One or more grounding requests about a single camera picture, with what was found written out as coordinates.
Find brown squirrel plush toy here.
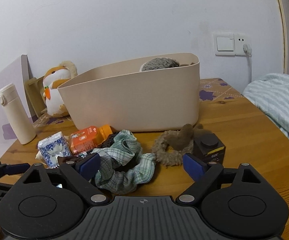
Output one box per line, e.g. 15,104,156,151
140,57,194,72

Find black cube box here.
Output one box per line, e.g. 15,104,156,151
193,133,226,164

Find orange plastic bottle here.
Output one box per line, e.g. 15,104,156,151
69,125,113,155

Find brown fuzzy scrunchie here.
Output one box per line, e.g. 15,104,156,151
151,124,211,166

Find green checked scrunchie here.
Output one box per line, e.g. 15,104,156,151
93,129,156,195

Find lilac board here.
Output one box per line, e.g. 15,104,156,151
0,55,37,157

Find cream thermos bottle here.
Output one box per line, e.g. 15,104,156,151
0,83,36,145

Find beige plastic storage bin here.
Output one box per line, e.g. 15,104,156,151
58,53,200,132

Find wooden stand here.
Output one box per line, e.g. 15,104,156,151
24,77,47,118

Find yellow patterned table mat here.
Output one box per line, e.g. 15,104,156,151
33,78,243,128

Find orange white hamster plush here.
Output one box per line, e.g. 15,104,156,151
42,61,78,117

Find striped light blue blanket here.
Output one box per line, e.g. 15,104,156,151
243,73,289,139

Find white wall light switch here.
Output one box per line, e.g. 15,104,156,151
213,33,236,56

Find white plug with cable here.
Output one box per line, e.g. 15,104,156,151
243,44,252,83

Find white wall power socket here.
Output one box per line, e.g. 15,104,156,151
234,33,251,56

